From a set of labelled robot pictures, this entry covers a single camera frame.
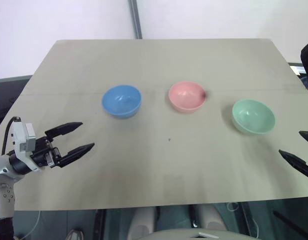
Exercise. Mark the pink plastic bowl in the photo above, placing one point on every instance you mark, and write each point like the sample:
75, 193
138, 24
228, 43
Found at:
186, 96

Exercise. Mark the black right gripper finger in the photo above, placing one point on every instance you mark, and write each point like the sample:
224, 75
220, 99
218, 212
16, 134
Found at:
297, 163
307, 136

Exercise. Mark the white robot leg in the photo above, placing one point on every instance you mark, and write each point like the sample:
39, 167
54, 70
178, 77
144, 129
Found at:
141, 222
211, 216

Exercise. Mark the grey metal pole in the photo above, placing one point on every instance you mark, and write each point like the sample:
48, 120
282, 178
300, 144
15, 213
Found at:
135, 18

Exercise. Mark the green plastic bowl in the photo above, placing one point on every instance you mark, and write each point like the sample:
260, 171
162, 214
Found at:
254, 117

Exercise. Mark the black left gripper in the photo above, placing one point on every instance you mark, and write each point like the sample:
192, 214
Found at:
45, 153

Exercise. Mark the blue plastic bowl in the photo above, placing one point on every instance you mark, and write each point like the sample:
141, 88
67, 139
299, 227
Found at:
121, 101

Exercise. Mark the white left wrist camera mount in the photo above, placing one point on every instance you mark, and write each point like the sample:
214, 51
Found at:
22, 140

